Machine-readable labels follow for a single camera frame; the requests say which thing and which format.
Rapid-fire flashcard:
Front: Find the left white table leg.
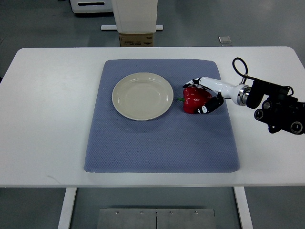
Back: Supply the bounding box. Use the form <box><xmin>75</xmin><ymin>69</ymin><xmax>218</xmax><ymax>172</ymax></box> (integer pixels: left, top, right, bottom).
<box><xmin>58</xmin><ymin>187</ymin><xmax>77</xmax><ymax>229</ymax></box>

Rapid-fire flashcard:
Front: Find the white table leg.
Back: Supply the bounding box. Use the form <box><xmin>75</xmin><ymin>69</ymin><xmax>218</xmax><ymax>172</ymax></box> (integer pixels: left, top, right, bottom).
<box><xmin>234</xmin><ymin>187</ymin><xmax>253</xmax><ymax>229</ymax></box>
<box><xmin>58</xmin><ymin>187</ymin><xmax>77</xmax><ymax>229</ymax></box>

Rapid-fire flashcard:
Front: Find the right white table leg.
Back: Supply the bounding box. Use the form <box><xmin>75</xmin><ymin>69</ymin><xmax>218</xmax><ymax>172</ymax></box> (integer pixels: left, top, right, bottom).
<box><xmin>234</xmin><ymin>187</ymin><xmax>253</xmax><ymax>229</ymax></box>

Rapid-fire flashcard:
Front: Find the white machine with slot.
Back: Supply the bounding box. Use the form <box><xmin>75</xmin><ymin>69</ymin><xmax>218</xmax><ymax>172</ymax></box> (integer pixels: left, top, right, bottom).
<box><xmin>69</xmin><ymin>0</ymin><xmax>113</xmax><ymax>13</ymax></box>

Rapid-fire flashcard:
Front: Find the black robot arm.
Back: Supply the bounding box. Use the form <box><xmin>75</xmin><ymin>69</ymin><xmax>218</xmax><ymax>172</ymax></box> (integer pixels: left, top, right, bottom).
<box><xmin>232</xmin><ymin>57</ymin><xmax>305</xmax><ymax>135</ymax></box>

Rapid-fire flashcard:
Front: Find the blue textured mat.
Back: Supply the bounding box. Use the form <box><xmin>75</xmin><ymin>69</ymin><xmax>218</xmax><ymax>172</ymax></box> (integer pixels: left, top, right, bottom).
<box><xmin>84</xmin><ymin>59</ymin><xmax>240</xmax><ymax>173</ymax></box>

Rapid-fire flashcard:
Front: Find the cardboard box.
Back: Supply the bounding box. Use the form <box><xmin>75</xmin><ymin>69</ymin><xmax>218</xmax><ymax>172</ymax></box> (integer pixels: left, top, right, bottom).
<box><xmin>119</xmin><ymin>33</ymin><xmax>153</xmax><ymax>47</ymax></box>

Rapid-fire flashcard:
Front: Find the small grey floor plate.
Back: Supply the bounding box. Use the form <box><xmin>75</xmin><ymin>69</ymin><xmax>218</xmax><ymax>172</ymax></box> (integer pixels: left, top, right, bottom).
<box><xmin>218</xmin><ymin>36</ymin><xmax>232</xmax><ymax>44</ymax></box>

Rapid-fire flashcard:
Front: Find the red bell pepper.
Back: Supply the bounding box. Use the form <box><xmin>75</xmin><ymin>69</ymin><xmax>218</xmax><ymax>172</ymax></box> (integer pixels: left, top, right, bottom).
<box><xmin>178</xmin><ymin>87</ymin><xmax>212</xmax><ymax>114</ymax></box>

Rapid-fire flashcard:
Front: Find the white pedestal column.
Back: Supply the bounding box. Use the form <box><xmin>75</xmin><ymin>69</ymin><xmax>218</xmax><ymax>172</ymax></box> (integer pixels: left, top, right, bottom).
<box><xmin>101</xmin><ymin>0</ymin><xmax>163</xmax><ymax>34</ymax></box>

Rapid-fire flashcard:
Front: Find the metal floor plate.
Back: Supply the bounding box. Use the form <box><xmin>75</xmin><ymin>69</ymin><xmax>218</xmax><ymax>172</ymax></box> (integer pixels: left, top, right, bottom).
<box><xmin>97</xmin><ymin>208</ymin><xmax>216</xmax><ymax>229</ymax></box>

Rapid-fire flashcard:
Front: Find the cream round plate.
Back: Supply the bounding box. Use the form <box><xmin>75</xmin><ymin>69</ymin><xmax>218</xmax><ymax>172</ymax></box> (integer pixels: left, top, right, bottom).
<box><xmin>112</xmin><ymin>73</ymin><xmax>173</xmax><ymax>121</ymax></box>

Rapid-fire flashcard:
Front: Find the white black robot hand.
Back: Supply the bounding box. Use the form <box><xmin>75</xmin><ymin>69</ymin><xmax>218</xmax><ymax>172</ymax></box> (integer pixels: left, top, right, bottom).
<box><xmin>183</xmin><ymin>77</ymin><xmax>245</xmax><ymax>114</ymax></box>

